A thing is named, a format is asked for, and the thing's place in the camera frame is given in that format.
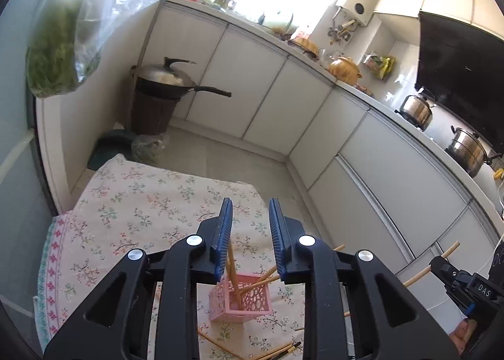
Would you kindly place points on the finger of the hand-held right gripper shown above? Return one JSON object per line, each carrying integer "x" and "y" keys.
{"x": 443, "y": 269}

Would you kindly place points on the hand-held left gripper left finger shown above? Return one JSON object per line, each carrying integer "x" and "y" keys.
{"x": 224, "y": 226}

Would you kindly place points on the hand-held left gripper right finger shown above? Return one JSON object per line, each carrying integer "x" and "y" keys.
{"x": 275, "y": 234}

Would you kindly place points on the tan bamboo chopstick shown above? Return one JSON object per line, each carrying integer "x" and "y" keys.
{"x": 233, "y": 277}
{"x": 423, "y": 270}
{"x": 260, "y": 278}
{"x": 338, "y": 248}

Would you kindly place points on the pink perforated utensil holder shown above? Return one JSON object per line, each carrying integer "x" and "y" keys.
{"x": 252, "y": 301}

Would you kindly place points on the dark chopstick with gold band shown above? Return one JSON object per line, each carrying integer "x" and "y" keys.
{"x": 285, "y": 351}

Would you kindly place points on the pile of wooden chopsticks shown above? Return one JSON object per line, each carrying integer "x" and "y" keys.
{"x": 220, "y": 346}

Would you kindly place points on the person's right hand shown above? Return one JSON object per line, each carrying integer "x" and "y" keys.
{"x": 462, "y": 334}

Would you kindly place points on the floral tablecloth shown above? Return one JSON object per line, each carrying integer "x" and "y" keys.
{"x": 130, "y": 210}

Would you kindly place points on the clear plastic bag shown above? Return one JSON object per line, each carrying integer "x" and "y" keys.
{"x": 149, "y": 147}

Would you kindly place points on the large steel pot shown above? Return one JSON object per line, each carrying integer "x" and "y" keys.
{"x": 468, "y": 153}

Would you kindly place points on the white kitchen counter cabinets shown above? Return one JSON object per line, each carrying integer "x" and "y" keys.
{"x": 315, "y": 116}

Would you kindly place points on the brown wicker bin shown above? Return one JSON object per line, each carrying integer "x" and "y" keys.
{"x": 151, "y": 112}

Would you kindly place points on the green dustpan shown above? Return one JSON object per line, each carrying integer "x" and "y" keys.
{"x": 108, "y": 151}

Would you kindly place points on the black wok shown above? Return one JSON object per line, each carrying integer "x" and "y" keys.
{"x": 165, "y": 88}

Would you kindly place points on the small steel pot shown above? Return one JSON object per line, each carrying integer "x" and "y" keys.
{"x": 415, "y": 110}

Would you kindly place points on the wok lid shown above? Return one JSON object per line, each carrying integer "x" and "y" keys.
{"x": 167, "y": 74}

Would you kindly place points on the brown clay pot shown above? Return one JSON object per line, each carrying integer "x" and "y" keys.
{"x": 344, "y": 70}

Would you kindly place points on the brown woven basket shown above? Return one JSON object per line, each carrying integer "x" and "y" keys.
{"x": 305, "y": 47}

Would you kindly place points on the black range hood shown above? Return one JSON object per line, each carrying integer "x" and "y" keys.
{"x": 456, "y": 64}

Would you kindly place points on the white pot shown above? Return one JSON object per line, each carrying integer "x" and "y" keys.
{"x": 277, "y": 20}

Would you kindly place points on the water heater pipes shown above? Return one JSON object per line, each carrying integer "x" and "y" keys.
{"x": 341, "y": 31}

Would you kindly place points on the frosted glass sliding door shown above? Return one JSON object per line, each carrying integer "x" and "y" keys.
{"x": 15, "y": 127}

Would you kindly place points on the plastic bag of green vegetables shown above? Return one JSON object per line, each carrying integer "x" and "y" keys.
{"x": 51, "y": 60}

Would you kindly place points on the wall rack with packets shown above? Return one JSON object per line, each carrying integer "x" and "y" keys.
{"x": 380, "y": 64}

